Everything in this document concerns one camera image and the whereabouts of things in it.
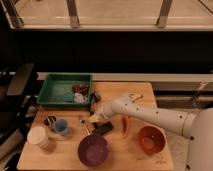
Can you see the orange carrot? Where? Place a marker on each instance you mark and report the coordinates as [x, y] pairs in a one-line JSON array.
[[126, 123]]

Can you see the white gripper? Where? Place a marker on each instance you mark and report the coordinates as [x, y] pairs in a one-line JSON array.
[[105, 112]]

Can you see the green plastic tray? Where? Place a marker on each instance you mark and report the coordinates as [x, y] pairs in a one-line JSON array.
[[57, 90]]

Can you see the purple bowl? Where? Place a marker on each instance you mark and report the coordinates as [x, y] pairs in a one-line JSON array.
[[93, 150]]

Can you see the small black metal cup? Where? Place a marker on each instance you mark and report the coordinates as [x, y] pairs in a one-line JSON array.
[[49, 120]]

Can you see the metal spoon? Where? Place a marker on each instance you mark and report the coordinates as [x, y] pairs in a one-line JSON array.
[[82, 121]]

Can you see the red orange bowl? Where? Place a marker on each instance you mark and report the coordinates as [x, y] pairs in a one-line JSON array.
[[151, 140]]

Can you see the black chair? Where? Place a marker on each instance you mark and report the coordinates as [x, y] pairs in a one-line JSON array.
[[16, 95]]

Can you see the blue cup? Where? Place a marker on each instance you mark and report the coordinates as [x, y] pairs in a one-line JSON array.
[[60, 126]]

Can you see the white lidded jar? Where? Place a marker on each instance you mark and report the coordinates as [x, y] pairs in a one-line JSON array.
[[38, 136]]

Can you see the dark red grapes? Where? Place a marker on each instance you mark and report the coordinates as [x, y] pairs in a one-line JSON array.
[[81, 89]]

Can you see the yellow banana peel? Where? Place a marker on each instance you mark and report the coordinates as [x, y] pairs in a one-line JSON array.
[[135, 97]]

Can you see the black dish brush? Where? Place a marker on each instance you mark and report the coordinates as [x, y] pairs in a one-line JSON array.
[[95, 98]]

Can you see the white small object in tray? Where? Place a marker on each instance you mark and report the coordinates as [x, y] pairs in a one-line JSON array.
[[79, 98]]

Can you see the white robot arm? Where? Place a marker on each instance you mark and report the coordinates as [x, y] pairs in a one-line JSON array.
[[198, 128]]

